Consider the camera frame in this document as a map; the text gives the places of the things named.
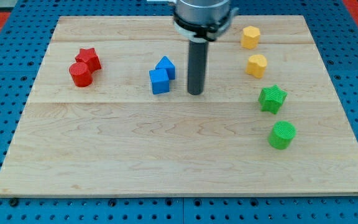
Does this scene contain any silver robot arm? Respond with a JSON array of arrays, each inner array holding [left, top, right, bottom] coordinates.
[[150, 0, 239, 43]]

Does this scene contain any blue cube block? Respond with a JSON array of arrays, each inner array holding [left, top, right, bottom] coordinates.
[[149, 69, 170, 95]]

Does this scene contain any blue triangle block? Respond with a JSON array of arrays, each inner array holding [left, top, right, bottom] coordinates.
[[155, 56, 176, 80]]

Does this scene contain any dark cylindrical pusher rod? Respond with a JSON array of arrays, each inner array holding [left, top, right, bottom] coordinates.
[[187, 41, 209, 95]]

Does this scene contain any light wooden board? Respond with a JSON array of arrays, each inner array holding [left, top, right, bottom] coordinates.
[[0, 16, 358, 198]]

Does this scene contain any yellow heart block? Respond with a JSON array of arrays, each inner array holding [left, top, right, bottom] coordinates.
[[245, 54, 267, 78]]

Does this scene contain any green star block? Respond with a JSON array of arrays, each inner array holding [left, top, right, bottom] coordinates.
[[258, 85, 288, 114]]

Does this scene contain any yellow hexagon block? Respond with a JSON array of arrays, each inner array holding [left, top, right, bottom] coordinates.
[[241, 26, 260, 49]]

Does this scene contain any green cylinder block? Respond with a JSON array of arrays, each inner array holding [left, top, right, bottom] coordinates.
[[268, 121, 296, 150]]

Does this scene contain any red star block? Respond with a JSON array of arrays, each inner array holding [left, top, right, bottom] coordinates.
[[75, 48, 102, 73]]

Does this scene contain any red cylinder block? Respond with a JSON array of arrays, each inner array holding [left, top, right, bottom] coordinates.
[[68, 62, 93, 87]]

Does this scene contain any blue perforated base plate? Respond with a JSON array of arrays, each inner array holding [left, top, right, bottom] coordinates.
[[0, 0, 358, 223]]

